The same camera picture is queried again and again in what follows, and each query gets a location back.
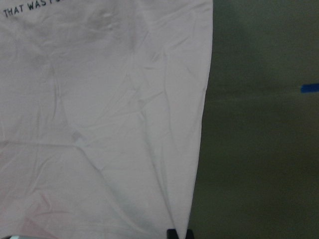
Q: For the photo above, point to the blue tape grid lines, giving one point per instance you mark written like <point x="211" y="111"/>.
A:
<point x="309" y="88"/>

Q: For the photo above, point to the pink snoopy long-sleeve shirt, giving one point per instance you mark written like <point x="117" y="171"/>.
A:
<point x="101" y="105"/>

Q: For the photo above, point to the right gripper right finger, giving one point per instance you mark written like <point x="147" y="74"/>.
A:
<point x="189" y="234"/>

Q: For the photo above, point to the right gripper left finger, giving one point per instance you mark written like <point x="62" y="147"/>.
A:
<point x="171" y="234"/>

